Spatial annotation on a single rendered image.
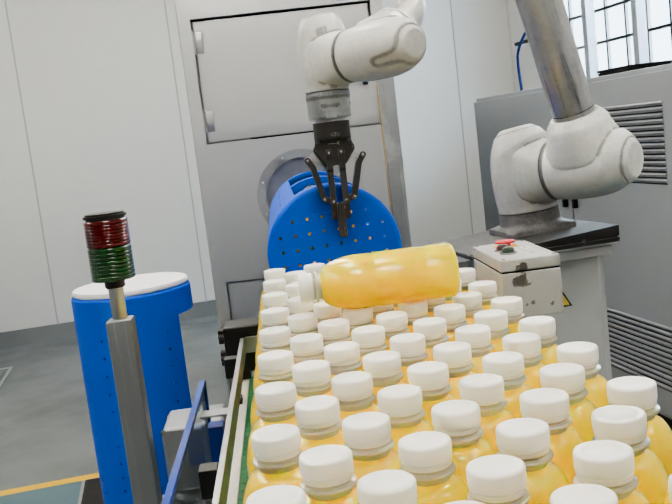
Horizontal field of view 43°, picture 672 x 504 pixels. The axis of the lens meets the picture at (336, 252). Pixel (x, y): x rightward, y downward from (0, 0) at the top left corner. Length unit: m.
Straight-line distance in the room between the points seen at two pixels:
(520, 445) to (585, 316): 1.63
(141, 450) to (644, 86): 2.56
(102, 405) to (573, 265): 1.19
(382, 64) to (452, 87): 5.72
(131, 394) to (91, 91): 5.65
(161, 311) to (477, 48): 5.69
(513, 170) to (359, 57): 0.71
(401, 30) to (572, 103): 0.62
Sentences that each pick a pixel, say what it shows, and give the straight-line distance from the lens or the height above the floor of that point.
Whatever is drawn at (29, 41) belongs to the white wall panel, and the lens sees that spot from 6.97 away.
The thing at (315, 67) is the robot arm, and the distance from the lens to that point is 1.72.
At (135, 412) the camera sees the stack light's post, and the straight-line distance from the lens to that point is 1.34.
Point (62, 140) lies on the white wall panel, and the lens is 6.89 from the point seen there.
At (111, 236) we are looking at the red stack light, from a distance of 1.28.
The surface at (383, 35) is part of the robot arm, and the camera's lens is 1.61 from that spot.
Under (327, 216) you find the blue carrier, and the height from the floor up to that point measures 1.17.
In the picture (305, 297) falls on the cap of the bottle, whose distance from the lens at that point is 1.10.
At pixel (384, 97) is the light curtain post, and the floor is 1.45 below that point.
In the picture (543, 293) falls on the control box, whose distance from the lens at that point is 1.45.
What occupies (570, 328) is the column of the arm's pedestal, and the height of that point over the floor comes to 0.79.
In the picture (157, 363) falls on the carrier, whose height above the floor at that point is 0.86.
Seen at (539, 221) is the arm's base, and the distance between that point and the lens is 2.24.
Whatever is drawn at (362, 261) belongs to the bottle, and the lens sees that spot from 1.10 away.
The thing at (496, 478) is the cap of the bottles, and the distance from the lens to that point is 0.57.
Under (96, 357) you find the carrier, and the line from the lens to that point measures 2.08.
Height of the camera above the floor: 1.33
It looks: 8 degrees down
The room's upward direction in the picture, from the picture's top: 7 degrees counter-clockwise
